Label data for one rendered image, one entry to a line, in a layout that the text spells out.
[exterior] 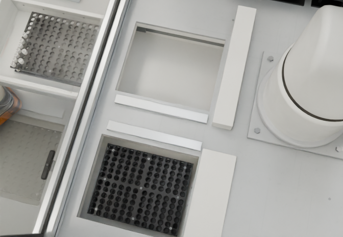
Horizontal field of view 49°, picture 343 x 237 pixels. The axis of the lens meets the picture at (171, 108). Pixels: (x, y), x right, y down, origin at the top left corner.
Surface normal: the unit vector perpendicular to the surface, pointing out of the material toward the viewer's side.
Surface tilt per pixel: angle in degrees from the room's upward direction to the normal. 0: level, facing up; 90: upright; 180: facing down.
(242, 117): 0
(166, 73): 0
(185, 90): 0
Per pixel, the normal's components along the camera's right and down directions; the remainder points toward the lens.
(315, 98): -0.50, 0.79
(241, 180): -0.03, -0.29
